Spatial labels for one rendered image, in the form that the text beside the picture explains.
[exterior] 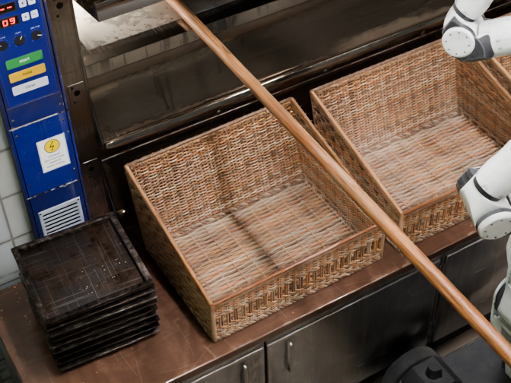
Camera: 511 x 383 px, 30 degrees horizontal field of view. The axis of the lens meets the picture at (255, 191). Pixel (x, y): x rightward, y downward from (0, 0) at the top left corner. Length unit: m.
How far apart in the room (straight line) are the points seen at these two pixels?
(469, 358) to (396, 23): 1.05
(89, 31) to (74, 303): 0.71
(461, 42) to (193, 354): 1.03
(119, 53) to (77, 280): 0.58
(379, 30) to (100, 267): 1.09
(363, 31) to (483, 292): 0.92
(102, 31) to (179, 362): 0.88
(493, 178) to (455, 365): 1.28
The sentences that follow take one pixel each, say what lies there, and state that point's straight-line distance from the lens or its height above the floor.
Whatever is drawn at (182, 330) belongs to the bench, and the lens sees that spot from 2.56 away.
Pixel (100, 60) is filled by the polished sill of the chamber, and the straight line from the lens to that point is 2.44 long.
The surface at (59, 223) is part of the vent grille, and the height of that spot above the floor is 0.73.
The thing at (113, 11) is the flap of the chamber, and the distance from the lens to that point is 2.20.
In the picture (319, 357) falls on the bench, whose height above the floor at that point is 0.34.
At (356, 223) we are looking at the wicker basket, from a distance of 2.75.
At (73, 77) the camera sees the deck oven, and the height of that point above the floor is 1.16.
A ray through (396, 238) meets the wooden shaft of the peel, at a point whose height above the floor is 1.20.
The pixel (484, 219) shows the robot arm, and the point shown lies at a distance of 1.86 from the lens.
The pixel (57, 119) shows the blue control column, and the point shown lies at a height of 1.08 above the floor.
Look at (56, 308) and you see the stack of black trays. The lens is 2.40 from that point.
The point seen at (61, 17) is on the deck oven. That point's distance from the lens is 2.33.
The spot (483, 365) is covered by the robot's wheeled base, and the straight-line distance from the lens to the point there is 3.05.
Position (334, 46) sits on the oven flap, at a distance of 2.81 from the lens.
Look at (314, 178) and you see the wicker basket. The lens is 2.87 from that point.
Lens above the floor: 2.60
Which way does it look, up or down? 44 degrees down
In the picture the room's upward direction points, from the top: 2 degrees counter-clockwise
